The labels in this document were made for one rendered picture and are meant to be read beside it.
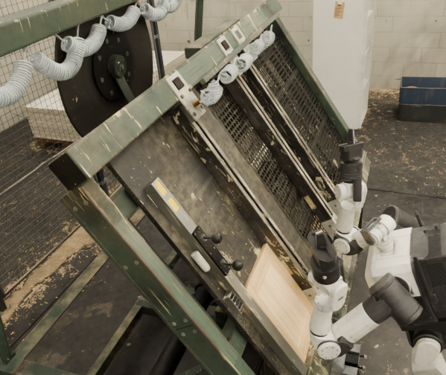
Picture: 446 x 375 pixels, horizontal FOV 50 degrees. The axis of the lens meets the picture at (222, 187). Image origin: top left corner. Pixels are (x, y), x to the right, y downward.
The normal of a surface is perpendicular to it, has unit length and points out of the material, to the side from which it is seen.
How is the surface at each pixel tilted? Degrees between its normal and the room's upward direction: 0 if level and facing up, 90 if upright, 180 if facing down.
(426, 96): 90
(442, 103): 90
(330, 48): 90
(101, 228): 90
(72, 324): 0
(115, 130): 57
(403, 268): 46
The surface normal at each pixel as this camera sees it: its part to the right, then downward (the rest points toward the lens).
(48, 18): 0.94, 0.11
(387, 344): -0.09, -0.85
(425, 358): -0.34, 0.51
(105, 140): 0.74, -0.37
